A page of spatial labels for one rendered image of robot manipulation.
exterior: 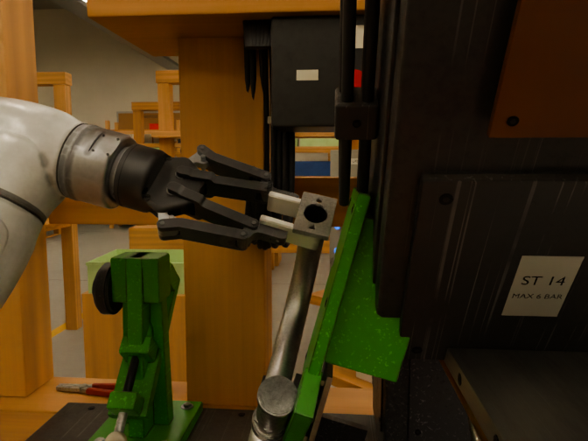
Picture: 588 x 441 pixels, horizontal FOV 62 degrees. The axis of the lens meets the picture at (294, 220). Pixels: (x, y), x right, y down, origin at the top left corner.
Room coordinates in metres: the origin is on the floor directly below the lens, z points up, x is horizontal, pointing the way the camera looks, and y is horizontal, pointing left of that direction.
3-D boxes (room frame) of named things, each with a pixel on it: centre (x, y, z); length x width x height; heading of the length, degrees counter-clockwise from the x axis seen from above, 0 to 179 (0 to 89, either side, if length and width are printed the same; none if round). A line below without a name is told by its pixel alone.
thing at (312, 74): (0.75, -0.06, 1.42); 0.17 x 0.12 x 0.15; 85
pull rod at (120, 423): (0.60, 0.23, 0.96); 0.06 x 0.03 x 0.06; 175
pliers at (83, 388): (0.87, 0.36, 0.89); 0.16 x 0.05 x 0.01; 83
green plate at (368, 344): (0.48, -0.07, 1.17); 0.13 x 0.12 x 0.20; 85
